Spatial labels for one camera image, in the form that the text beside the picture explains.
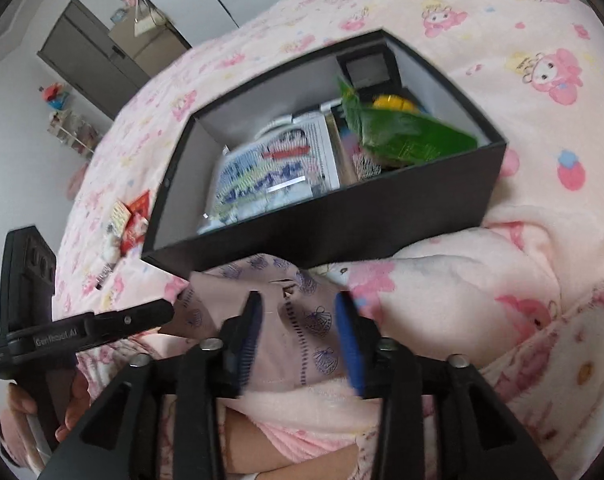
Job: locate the person's left forearm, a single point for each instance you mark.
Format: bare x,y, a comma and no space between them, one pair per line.
12,447

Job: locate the red photo card packet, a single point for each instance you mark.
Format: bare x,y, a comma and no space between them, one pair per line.
137,225

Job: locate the grey double door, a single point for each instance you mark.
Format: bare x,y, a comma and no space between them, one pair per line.
87,55

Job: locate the white toy shelf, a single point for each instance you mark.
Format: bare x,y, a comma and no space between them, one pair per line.
72,130

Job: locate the person's left hand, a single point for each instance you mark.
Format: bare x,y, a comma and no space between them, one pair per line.
21,410

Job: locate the beige cabinet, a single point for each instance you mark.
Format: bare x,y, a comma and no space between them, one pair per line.
152,47

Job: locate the yellow round toy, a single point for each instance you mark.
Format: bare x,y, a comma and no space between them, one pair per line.
394,101

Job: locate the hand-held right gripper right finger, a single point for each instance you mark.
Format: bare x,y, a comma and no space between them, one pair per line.
349,340

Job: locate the small black box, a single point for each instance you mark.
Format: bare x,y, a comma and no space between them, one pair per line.
367,72

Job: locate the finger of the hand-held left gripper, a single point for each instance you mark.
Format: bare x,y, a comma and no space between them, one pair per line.
132,319

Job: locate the person's bare leg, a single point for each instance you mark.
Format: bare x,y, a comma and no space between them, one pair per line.
292,442

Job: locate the pink printed blanket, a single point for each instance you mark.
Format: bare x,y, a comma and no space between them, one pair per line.
482,35

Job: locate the colourful plush toy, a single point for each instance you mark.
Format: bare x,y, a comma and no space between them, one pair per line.
56,96

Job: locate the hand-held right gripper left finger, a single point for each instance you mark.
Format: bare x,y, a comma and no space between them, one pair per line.
247,332

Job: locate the pink pouch with purple print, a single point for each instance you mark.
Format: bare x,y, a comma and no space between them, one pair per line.
302,320

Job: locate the black cardboard box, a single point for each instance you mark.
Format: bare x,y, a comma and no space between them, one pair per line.
332,230

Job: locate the cartoon printed card pack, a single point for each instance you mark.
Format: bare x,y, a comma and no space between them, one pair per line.
282,170

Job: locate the green foil packet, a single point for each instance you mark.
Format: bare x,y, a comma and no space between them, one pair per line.
407,130

